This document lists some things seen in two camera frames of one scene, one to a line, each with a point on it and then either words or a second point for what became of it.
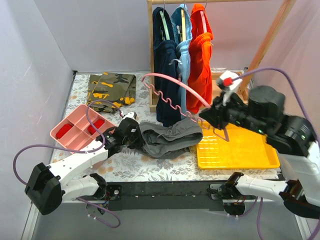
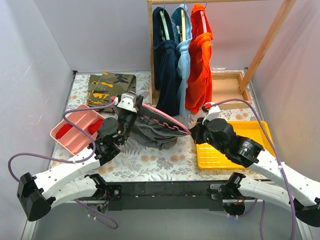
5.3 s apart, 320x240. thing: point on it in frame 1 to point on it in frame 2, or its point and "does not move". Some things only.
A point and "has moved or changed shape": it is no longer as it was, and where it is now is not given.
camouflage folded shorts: [120, 89] does not move
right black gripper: [216, 116] to [198, 129]
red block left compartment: [64, 129] does not move
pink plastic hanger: [187, 87] to [168, 115]
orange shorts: [200, 56] does not move
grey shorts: [161, 142] has moved or changed shape
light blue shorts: [181, 28] does not move
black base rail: [195, 195] does not move
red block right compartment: [97, 124] does not move
